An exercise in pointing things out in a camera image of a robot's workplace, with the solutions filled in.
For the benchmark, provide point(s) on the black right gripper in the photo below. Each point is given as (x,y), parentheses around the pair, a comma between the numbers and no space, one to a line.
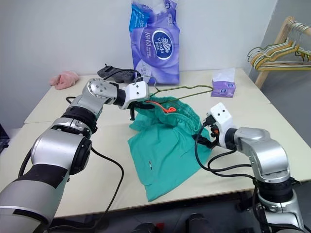
(212,132)

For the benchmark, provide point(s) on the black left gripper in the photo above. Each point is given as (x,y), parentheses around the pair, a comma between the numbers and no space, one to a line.
(139,104)

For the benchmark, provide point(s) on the green shorts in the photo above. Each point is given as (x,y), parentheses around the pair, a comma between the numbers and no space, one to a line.
(167,150)

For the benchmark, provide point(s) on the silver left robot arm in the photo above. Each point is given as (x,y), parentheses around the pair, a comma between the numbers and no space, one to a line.
(58,145)

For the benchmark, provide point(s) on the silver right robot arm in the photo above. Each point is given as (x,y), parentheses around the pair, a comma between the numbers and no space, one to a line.
(264,148)

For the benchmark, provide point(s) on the black handheld controller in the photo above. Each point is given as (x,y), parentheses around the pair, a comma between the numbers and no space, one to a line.
(119,74)

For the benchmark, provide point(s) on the small purple tissue pack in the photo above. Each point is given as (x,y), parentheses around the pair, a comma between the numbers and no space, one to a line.
(223,89)

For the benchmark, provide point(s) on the purple Vinda tissue multipack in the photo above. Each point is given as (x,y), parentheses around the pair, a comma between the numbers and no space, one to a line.
(156,43)

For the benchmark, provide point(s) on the pink fluffy cloth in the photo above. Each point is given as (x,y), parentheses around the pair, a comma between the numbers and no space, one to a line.
(63,80)

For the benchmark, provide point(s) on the wooden clothes rack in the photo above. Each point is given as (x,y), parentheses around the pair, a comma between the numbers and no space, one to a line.
(272,55)

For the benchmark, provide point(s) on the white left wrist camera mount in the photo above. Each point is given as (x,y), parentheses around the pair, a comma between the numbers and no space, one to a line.
(137,93)

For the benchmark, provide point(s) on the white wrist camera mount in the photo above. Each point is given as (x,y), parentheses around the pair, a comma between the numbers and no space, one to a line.
(222,119)
(137,93)

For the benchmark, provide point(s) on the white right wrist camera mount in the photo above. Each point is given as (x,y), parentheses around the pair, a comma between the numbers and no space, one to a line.
(222,119)

